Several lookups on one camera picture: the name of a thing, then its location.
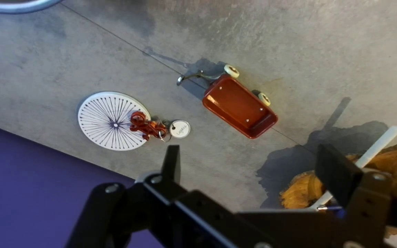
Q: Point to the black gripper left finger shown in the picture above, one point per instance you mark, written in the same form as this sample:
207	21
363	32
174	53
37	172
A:
172	163

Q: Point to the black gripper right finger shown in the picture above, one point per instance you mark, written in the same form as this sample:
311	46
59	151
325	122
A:
341	177

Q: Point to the red toy cart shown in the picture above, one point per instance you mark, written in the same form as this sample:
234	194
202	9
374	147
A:
238	105

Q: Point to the wooden spoon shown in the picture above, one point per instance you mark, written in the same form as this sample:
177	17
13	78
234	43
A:
380	147

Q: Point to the brown wooden slab tray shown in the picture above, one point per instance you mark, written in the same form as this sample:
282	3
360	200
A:
392	163

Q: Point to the grey metal bowl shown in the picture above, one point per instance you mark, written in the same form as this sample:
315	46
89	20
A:
10	5

